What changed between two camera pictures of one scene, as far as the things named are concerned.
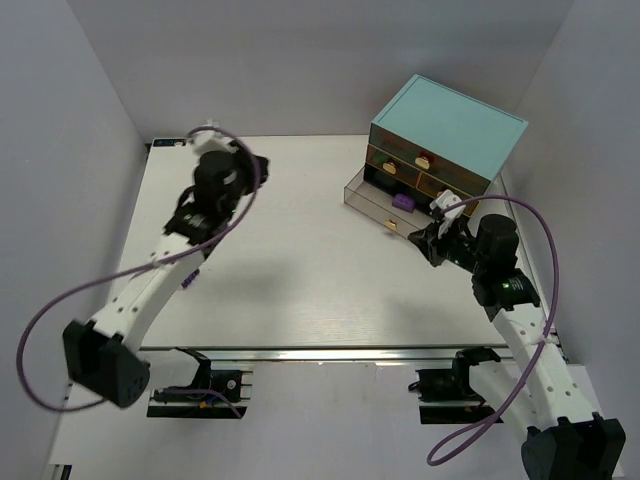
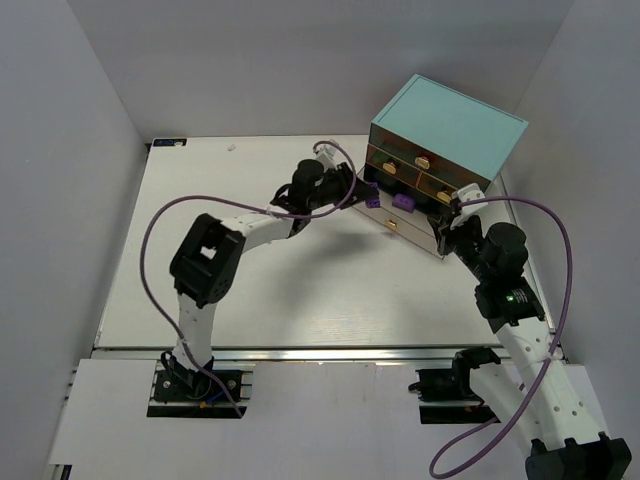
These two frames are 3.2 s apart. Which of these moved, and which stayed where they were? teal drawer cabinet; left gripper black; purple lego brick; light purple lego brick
Moved: light purple lego brick; left gripper black
Stayed: purple lego brick; teal drawer cabinet
